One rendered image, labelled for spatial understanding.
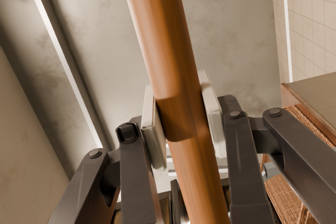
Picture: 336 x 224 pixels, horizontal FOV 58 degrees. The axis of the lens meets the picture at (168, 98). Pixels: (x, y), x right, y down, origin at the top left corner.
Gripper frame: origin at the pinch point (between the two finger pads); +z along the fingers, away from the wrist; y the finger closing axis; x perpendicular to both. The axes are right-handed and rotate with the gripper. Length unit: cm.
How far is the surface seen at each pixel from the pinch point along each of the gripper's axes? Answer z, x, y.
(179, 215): 114, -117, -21
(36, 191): 266, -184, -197
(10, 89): 311, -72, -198
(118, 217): 140, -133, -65
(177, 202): 125, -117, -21
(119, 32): 335, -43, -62
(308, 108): 129, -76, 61
